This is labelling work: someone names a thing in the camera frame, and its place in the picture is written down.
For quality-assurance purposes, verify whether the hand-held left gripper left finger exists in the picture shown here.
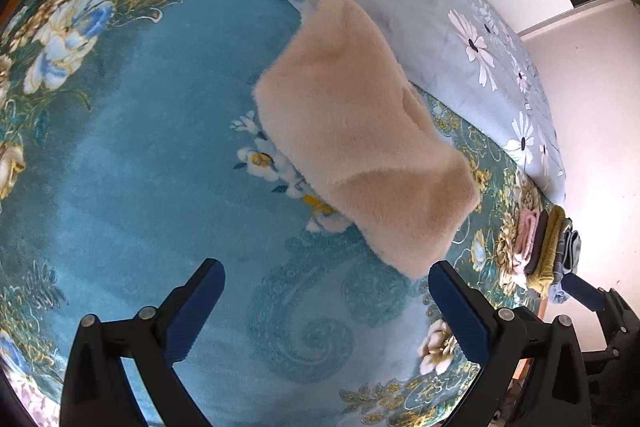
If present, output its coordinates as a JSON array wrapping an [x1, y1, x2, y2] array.
[[60, 258, 226, 427]]

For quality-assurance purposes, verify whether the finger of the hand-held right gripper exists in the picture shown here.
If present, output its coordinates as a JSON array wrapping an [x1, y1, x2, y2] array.
[[560, 273, 607, 314]]

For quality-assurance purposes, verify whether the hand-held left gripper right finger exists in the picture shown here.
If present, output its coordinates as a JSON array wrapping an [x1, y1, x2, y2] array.
[[428, 259, 602, 427]]

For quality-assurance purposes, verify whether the beige fuzzy sweater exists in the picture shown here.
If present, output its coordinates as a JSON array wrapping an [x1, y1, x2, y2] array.
[[251, 0, 482, 280]]

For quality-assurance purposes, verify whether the stack of folded clothes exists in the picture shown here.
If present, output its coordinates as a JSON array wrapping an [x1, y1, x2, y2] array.
[[527, 205, 573, 298]]

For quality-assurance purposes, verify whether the dark grey folded cloth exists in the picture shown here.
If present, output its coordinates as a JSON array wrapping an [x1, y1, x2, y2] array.
[[522, 209, 555, 278]]

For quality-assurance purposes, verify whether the pink folded cloth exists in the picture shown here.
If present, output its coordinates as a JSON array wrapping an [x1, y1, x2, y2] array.
[[510, 209, 542, 275]]

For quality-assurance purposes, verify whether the teal floral blanket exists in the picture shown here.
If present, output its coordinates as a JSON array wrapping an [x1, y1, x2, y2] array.
[[0, 0, 557, 427]]

